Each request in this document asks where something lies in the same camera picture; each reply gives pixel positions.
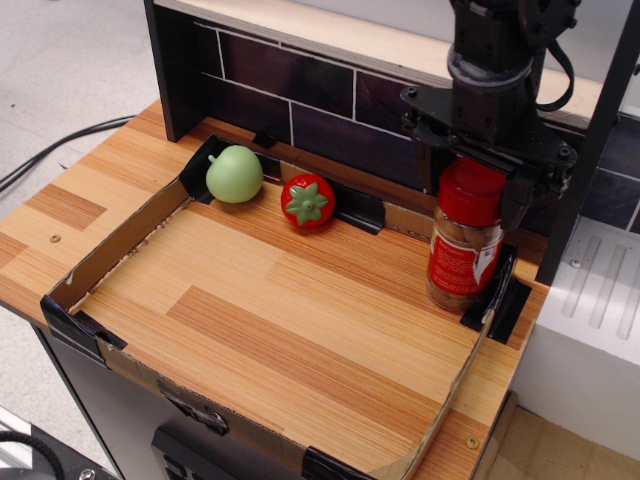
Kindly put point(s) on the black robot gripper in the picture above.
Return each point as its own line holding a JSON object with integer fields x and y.
{"x": 492, "y": 117}

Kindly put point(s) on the red lidded spice bottle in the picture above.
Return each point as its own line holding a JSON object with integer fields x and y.
{"x": 467, "y": 235}

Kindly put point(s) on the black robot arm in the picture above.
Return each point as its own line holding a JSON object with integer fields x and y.
{"x": 502, "y": 34}

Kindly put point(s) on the taped cardboard fence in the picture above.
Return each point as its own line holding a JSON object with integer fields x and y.
{"x": 319, "y": 350}

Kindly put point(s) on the red toy tomato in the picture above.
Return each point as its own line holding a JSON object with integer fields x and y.
{"x": 308, "y": 200}

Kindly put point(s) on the white drainboard unit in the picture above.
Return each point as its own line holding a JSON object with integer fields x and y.
{"x": 580, "y": 369}

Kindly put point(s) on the green toy apple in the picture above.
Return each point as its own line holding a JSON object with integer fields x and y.
{"x": 235, "y": 175}

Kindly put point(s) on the black panel under table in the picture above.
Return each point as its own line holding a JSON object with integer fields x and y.
{"x": 182, "y": 458}

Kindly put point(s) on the black base with cable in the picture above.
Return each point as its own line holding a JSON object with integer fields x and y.
{"x": 28, "y": 453}

